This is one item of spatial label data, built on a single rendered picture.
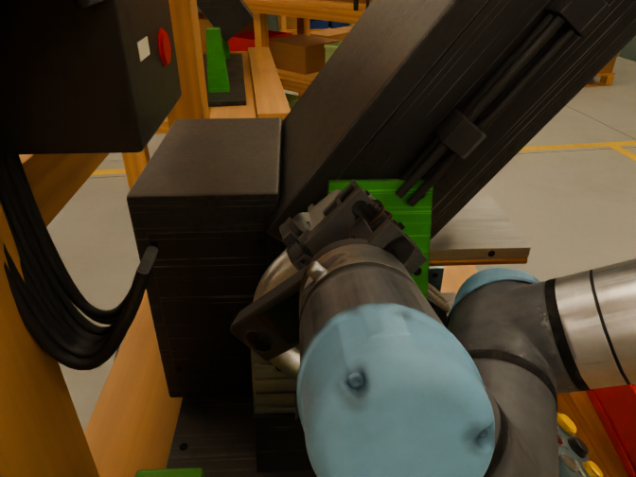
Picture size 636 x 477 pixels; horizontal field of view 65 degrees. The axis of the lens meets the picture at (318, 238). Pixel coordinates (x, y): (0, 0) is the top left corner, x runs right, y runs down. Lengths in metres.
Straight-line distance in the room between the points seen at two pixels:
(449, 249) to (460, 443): 0.53
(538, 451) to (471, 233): 0.50
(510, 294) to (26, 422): 0.39
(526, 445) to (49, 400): 0.40
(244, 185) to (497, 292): 0.35
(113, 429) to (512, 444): 0.66
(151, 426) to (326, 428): 0.64
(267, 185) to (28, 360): 0.31
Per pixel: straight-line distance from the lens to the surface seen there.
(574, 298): 0.35
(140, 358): 0.93
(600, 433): 0.99
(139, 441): 0.81
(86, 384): 2.23
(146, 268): 0.44
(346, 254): 0.30
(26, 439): 0.50
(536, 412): 0.31
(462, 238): 0.74
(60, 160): 0.76
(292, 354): 0.57
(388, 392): 0.19
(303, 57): 3.53
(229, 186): 0.62
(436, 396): 0.19
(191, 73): 1.28
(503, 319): 0.35
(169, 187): 0.63
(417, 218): 0.56
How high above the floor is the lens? 1.49
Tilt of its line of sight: 31 degrees down
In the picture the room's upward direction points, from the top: straight up
